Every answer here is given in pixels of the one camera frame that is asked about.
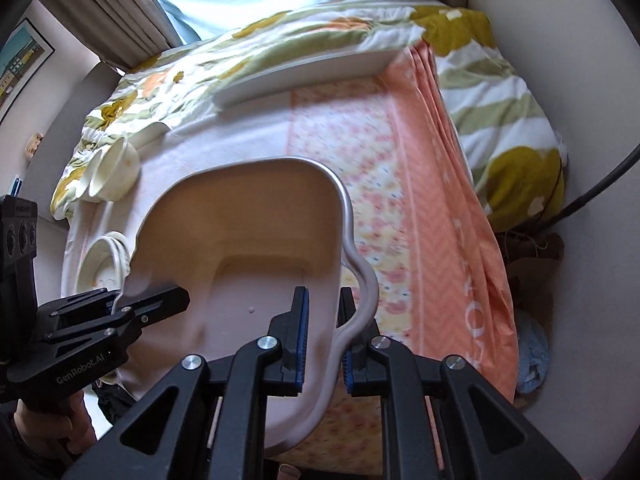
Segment grey headboard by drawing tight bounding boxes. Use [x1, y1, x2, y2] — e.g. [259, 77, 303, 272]
[27, 57, 126, 221]

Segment person's left hand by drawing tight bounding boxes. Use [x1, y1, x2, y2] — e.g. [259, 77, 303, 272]
[12, 390, 98, 461]

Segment black cable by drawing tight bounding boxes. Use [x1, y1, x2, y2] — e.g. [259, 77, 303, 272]
[550, 147, 640, 221]

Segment blue towel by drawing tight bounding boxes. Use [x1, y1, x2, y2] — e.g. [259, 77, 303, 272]
[515, 310, 552, 394]

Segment brown bag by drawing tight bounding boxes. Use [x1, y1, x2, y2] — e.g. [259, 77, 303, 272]
[500, 230, 566, 311]

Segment pink square basin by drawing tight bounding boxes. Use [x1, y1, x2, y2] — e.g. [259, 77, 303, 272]
[117, 156, 381, 453]

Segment cartoon printed bowl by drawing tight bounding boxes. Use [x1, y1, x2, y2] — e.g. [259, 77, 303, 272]
[87, 237, 126, 287]

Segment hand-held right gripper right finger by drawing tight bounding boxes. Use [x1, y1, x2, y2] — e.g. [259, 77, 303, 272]
[339, 286, 581, 480]

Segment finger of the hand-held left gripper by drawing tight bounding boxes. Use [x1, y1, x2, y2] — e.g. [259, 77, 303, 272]
[114, 284, 192, 330]
[37, 287, 123, 323]

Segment floral duvet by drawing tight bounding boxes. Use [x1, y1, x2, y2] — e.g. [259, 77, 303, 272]
[50, 2, 568, 233]

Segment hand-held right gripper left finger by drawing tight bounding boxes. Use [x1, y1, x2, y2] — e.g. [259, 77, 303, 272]
[62, 286, 313, 480]

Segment framed house picture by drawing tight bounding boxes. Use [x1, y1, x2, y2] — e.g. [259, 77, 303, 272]
[0, 17, 55, 123]

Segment orange floral cloth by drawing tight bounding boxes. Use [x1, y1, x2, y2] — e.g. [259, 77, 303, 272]
[280, 42, 518, 476]

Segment white bowl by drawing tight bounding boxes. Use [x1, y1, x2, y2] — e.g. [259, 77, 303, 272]
[86, 149, 118, 202]
[100, 137, 142, 196]

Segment white plate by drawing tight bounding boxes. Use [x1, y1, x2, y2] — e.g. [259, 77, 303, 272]
[77, 231, 132, 295]

